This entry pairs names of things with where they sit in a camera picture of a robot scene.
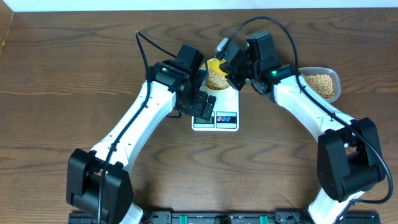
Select right black cable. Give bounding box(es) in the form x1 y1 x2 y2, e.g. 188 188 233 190
217 16 394 224

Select left black cable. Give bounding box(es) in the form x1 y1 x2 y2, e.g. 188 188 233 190
96 30 183 224

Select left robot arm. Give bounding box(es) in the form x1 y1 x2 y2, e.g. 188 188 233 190
66 45 216 223

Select clear plastic container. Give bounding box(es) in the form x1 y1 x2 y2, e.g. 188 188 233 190
299 67 341 103

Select yellow measuring scoop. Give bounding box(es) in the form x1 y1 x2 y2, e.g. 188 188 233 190
207 58 227 77

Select soybeans pile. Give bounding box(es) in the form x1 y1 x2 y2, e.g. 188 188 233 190
304 74 335 98

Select soybeans in bowl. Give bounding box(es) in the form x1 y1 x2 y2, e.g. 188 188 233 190
205 69 230 90

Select black cable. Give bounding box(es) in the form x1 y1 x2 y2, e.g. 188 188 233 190
96 30 183 224
217 16 394 224

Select white digital kitchen scale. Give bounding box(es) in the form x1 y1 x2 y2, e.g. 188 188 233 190
192 84 239 132

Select yellow bowl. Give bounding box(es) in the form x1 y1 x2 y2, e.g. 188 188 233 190
200 58 230 91

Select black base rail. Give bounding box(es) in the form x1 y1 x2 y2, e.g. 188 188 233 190
68 210 381 224

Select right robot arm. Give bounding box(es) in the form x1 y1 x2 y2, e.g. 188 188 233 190
216 31 393 223

